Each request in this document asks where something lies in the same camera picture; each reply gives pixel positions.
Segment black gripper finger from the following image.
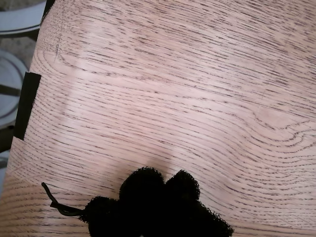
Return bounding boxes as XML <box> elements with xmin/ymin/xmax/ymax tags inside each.
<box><xmin>78</xmin><ymin>167</ymin><xmax>166</xmax><ymax>237</ymax></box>
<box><xmin>158</xmin><ymin>169</ymin><xmax>235</xmax><ymax>237</ymax></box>

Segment black zip tie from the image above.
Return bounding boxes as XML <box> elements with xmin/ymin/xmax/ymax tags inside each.
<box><xmin>41</xmin><ymin>182</ymin><xmax>86</xmax><ymax>218</ymax></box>

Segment black tape patch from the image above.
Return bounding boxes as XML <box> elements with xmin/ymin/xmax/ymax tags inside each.
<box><xmin>13</xmin><ymin>71</ymin><xmax>42</xmax><ymax>142</ymax></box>

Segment grey round chair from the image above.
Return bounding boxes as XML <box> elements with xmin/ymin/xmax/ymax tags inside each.
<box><xmin>0</xmin><ymin>0</ymin><xmax>48</xmax><ymax>173</ymax></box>

